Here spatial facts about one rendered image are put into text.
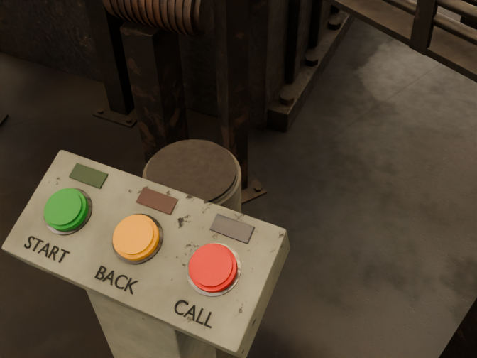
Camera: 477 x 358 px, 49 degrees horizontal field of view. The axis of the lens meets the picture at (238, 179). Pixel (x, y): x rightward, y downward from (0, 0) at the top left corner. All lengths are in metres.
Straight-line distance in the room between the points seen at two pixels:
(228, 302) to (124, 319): 0.14
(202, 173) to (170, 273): 0.20
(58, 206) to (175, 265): 0.12
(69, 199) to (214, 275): 0.15
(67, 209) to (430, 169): 1.09
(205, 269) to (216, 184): 0.20
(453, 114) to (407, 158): 0.25
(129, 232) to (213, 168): 0.20
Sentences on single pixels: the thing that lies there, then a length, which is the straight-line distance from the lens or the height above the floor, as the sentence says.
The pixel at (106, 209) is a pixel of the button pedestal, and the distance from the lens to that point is 0.49.
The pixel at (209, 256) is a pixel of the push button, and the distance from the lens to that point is 0.44.
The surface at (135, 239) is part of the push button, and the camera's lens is 0.46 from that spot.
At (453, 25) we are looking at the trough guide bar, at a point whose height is 0.71.
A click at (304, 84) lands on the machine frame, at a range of 1.52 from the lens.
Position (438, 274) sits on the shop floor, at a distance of 1.23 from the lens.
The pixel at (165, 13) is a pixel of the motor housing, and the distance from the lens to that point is 1.03.
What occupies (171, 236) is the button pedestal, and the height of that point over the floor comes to 0.60.
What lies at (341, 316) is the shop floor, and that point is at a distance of 1.12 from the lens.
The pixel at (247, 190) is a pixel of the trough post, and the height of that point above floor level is 0.01.
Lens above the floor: 0.97
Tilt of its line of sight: 47 degrees down
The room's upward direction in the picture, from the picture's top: 1 degrees counter-clockwise
